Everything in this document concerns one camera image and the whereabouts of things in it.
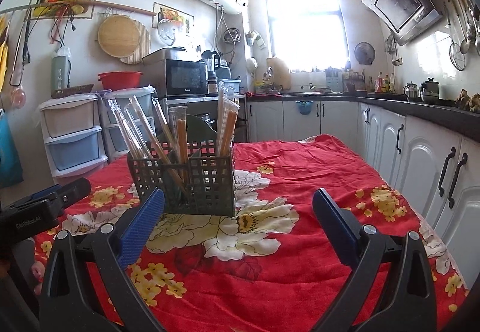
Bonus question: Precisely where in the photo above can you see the red and black hanging cables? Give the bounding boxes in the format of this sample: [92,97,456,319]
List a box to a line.
[50,4,78,48]

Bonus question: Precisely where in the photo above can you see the cluster of condiment bottles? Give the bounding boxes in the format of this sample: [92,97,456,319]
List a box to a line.
[367,72,397,93]

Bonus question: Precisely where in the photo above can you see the black blender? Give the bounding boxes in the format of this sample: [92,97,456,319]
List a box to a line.
[202,50,222,95]

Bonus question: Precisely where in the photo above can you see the black countertop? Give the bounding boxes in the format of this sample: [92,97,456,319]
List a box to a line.
[245,91,480,140]

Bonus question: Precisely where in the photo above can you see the pink hanging scrubber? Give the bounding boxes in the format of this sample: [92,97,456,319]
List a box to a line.
[10,86,27,110]

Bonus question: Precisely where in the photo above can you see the grey perforated plastic basket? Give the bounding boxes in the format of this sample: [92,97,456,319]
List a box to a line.
[127,114,238,217]

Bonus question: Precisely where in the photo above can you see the metal kettle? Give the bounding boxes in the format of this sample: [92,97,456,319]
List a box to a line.
[419,77,440,105]

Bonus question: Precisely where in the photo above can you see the steel kettle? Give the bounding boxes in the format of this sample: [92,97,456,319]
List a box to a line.
[404,81,420,102]

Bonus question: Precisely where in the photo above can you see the round wire strainer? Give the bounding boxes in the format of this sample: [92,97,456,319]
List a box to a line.
[449,4,467,72]

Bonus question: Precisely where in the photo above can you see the blue-grey drawer tower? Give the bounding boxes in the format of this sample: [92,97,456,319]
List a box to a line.
[99,88,157,164]

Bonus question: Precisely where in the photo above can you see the brown wicker basket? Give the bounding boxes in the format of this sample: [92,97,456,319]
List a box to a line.
[51,83,95,99]

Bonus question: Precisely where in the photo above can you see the green hanging pouch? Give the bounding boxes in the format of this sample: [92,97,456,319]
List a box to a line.
[51,47,72,91]

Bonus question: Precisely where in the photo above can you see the round bamboo tray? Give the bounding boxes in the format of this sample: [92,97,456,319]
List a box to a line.
[98,15,140,57]

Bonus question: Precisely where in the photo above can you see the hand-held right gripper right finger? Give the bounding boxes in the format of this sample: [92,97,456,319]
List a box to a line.
[312,188,438,332]

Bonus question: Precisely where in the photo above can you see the brown ginger roots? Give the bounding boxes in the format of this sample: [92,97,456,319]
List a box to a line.
[455,89,480,111]

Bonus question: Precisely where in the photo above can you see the small fruit wall poster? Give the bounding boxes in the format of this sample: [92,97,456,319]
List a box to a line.
[152,2,191,33]

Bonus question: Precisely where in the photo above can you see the row of hanging kitchen utensils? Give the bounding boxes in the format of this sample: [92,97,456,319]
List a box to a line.
[444,0,480,55]

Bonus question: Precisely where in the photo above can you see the person's left hand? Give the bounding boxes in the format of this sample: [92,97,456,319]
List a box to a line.
[31,261,49,296]

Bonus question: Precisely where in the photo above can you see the small round fan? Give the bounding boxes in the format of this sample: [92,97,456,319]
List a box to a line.
[354,42,376,65]

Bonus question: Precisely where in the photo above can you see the blue cloth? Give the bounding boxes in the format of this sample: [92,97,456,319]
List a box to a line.
[0,110,23,189]

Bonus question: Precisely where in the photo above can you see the bunch of chopsticks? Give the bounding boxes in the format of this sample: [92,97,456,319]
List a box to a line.
[106,86,241,201]

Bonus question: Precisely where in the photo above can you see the silver metal box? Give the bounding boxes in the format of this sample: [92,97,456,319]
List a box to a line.
[142,47,188,66]

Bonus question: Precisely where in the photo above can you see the round woven mat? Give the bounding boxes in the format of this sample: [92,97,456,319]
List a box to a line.
[120,20,152,66]

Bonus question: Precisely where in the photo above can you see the yellow cloth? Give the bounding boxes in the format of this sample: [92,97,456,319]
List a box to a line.
[0,15,9,93]

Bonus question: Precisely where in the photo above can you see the beige cutting board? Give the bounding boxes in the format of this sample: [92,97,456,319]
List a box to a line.
[266,57,292,91]

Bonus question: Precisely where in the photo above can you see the clear plastic dome cover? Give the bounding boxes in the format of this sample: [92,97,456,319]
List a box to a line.
[157,19,179,46]

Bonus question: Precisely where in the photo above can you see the black hanging strap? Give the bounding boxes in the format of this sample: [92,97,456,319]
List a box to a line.
[9,11,33,87]

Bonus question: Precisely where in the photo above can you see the red floral blanket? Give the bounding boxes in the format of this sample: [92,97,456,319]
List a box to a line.
[32,134,469,332]

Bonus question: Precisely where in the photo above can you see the black microwave oven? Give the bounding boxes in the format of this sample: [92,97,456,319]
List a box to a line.
[144,59,209,98]

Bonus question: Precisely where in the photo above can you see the grey-blue plastic box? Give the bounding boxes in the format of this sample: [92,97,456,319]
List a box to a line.
[221,79,241,95]

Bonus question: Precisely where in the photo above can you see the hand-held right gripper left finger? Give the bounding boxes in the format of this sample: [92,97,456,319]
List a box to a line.
[39,187,166,332]

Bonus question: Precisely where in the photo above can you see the long wooden pole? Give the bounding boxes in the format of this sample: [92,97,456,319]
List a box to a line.
[0,0,157,17]

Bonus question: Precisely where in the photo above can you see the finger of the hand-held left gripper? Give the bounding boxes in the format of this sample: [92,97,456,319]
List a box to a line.
[50,177,92,213]
[4,185,62,207]

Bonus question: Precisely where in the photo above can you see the red plastic basin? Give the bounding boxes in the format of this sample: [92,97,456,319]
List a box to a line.
[97,71,144,91]

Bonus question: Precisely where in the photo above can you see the white base cabinets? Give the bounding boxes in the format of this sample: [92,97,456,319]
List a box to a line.
[245,98,480,282]

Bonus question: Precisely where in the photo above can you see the large fruit wall poster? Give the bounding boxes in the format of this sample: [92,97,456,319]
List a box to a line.
[32,0,99,20]

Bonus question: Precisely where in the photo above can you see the teal hanging basket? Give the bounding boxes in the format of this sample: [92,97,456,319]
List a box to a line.
[295,100,314,117]

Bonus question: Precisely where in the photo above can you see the drawer tower with pink drawer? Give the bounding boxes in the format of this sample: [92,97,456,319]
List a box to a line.
[39,94,104,183]

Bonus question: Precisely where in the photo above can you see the coiled grey hose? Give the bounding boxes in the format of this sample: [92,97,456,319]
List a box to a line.
[223,27,243,44]

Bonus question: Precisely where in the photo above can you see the kitchen window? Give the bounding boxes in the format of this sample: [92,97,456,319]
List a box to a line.
[263,0,348,72]

